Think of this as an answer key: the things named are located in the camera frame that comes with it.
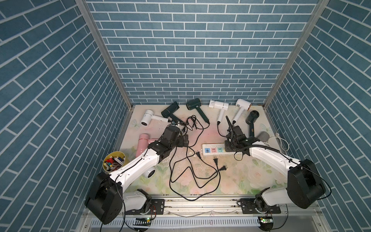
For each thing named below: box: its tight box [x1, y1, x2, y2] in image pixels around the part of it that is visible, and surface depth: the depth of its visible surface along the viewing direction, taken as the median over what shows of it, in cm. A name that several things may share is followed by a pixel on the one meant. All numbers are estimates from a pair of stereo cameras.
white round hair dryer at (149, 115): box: [140, 109, 172, 127], surface depth 110 cm
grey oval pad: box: [256, 130, 270, 143], surface depth 103 cm
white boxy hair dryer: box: [208, 100, 229, 126], surface depth 118 cm
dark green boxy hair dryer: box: [185, 97, 211, 125], surface depth 118 cm
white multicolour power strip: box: [200, 143, 237, 157], surface depth 93 cm
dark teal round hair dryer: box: [245, 110, 260, 138], surface depth 104 cm
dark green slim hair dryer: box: [161, 101, 185, 124], surface depth 114 cm
